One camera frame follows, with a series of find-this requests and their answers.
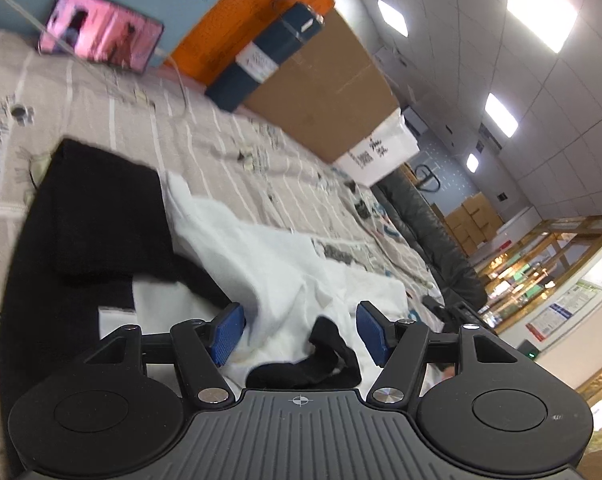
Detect white and black hoodie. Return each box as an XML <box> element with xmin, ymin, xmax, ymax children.
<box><xmin>0</xmin><ymin>139</ymin><xmax>410</xmax><ymax>479</ymax></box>

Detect black leather sofa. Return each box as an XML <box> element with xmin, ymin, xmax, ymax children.
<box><xmin>371</xmin><ymin>170</ymin><xmax>487</xmax><ymax>332</ymax></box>

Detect stacked brown cardboard boxes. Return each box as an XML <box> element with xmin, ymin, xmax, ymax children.
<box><xmin>431</xmin><ymin>193</ymin><xmax>504</xmax><ymax>257</ymax></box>

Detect patterned grey bed sheet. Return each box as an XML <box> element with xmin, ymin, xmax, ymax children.
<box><xmin>0</xmin><ymin>19</ymin><xmax>445</xmax><ymax>461</ymax></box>

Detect white paper shopping bag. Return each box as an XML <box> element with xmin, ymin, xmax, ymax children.
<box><xmin>333</xmin><ymin>108</ymin><xmax>419</xmax><ymax>188</ymax></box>

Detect large brown cardboard box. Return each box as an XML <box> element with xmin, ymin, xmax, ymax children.
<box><xmin>243</xmin><ymin>9</ymin><xmax>398</xmax><ymax>164</ymax></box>

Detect dark blue rolled mat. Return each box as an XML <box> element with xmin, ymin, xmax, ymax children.
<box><xmin>204</xmin><ymin>2</ymin><xmax>324</xmax><ymax>112</ymax></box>

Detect smartphone with pink screen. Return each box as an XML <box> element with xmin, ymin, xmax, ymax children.
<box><xmin>37</xmin><ymin>0</ymin><xmax>164</xmax><ymax>74</ymax></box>

